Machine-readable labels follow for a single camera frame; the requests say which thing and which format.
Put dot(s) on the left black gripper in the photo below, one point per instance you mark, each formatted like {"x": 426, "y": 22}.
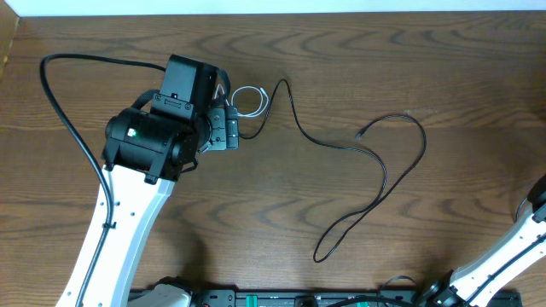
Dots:
{"x": 227, "y": 130}

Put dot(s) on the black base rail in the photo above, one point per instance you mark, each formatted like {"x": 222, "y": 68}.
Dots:
{"x": 177, "y": 294}

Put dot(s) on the cardboard box edge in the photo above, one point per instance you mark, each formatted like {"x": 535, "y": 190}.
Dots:
{"x": 9, "y": 22}

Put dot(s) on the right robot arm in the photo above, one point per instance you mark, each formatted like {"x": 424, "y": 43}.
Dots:
{"x": 476, "y": 283}

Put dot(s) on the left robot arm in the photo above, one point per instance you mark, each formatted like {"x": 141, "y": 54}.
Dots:
{"x": 149, "y": 145}

